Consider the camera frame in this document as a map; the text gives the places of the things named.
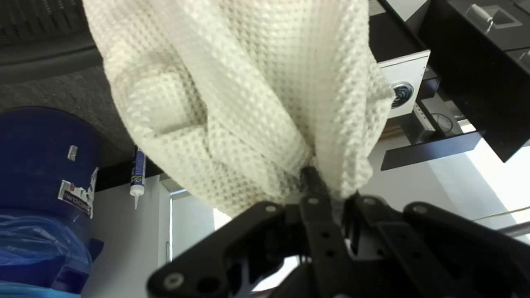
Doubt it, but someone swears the white waffle cloth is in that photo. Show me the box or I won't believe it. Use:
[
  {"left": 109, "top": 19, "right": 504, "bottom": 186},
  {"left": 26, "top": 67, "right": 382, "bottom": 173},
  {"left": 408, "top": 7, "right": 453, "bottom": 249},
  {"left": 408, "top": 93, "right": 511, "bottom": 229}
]
[{"left": 80, "top": 0, "right": 397, "bottom": 221}]

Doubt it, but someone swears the blue trash bin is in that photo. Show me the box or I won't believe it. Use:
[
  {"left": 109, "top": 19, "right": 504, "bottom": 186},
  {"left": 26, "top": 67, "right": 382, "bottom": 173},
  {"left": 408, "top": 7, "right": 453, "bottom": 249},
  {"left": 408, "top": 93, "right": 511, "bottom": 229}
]
[{"left": 0, "top": 107, "right": 105, "bottom": 295}]

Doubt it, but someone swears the blue white caulk tube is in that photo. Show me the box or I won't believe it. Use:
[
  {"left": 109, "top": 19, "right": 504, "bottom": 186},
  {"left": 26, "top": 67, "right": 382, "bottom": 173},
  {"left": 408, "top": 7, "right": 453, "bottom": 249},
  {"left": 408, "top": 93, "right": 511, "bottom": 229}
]
[{"left": 127, "top": 148, "right": 148, "bottom": 213}]

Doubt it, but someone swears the black low bench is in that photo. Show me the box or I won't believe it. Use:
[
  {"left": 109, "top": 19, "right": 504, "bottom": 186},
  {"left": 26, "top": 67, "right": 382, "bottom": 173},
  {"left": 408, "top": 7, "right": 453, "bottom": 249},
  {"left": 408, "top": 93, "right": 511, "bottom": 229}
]
[{"left": 379, "top": 130, "right": 488, "bottom": 173}]

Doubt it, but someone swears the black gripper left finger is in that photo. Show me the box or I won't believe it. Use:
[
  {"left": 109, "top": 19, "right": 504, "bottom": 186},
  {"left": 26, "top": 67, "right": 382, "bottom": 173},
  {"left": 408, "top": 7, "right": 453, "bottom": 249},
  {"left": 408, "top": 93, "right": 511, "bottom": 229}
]
[{"left": 145, "top": 165, "right": 354, "bottom": 298}]

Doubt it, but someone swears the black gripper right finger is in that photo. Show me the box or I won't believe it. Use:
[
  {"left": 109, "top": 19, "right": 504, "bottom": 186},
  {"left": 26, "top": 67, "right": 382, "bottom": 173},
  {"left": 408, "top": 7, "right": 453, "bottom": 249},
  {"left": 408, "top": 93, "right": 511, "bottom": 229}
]
[{"left": 332, "top": 191, "right": 530, "bottom": 298}]

